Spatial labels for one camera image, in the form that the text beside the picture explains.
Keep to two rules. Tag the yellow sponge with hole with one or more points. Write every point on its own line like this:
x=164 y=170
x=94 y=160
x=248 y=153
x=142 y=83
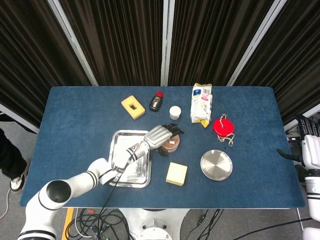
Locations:
x=138 y=112

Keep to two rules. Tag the person's black trouser leg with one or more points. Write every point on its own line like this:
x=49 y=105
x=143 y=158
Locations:
x=10 y=155

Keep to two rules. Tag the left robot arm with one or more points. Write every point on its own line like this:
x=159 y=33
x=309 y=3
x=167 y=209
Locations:
x=80 y=180

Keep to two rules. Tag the black pleated curtain panel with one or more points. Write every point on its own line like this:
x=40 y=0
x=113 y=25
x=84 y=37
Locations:
x=30 y=62
x=295 y=70
x=117 y=42
x=212 y=37

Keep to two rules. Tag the yellow cube block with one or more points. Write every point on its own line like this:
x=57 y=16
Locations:
x=176 y=173

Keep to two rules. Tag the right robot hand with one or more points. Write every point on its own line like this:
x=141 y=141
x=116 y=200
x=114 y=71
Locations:
x=311 y=150

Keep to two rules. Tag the white and yellow bag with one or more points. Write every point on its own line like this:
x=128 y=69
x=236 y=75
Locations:
x=201 y=107

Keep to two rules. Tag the brown round container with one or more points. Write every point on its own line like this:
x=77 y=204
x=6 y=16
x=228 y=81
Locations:
x=172 y=145

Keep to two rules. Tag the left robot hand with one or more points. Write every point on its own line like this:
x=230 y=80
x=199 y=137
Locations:
x=157 y=136

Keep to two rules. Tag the black power strip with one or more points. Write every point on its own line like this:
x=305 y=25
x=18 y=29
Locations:
x=291 y=138

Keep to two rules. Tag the round steel plate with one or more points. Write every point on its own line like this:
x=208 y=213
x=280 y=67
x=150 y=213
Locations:
x=216 y=165

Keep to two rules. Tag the black bottle with red cap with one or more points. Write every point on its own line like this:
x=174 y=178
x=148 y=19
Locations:
x=155 y=103

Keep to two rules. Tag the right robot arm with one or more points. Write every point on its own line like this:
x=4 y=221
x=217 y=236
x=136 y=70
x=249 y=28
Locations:
x=313 y=200

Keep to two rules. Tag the black and white shoe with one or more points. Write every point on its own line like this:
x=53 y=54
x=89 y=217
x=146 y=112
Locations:
x=17 y=181

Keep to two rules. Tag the rectangular steel tray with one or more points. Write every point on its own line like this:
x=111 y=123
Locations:
x=120 y=142

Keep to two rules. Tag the blue table cloth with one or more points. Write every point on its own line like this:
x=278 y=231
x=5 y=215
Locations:
x=75 y=120

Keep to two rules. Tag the small white jar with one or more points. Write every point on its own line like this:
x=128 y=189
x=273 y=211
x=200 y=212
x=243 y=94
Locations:
x=175 y=111

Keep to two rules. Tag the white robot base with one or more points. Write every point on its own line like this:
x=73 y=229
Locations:
x=155 y=225

